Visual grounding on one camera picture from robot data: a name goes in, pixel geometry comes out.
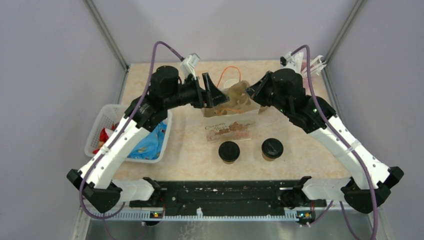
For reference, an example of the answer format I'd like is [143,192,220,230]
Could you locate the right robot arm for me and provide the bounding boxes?
[245,68,404,214]

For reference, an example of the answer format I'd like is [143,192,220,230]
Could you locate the blue snack bag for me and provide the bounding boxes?
[127,121,168,161]

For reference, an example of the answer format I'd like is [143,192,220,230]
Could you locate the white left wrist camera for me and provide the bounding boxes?
[180,53,201,78]

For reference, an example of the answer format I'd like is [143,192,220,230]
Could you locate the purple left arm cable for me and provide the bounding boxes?
[78,41,185,240]

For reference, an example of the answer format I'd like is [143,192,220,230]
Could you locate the single pulp cup carrier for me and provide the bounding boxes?
[211,80,252,117]

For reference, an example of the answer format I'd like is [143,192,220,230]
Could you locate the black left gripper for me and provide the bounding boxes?
[164,72,230,110]

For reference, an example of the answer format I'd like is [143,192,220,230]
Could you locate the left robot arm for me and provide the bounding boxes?
[66,65,230,214]

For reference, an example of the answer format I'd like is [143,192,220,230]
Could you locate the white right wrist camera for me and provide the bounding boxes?
[280,52,304,74]

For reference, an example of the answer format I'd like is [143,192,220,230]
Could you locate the paper takeout bag orange handles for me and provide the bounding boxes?
[202,65,261,143]

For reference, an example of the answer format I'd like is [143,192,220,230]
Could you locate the white plastic basket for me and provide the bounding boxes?
[84,104,173,164]

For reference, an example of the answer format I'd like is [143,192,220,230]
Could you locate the pink straw holder cup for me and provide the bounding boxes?
[300,61,315,80]

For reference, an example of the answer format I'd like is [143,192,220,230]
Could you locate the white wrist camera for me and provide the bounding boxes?
[180,53,201,78]
[280,52,304,74]

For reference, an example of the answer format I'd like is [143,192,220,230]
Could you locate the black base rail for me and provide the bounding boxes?
[126,180,329,217]

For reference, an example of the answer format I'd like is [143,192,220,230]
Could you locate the red snack bag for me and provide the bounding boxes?
[92,123,116,154]

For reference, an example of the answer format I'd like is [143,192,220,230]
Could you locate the stack of paper cups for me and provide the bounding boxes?
[223,78,240,89]

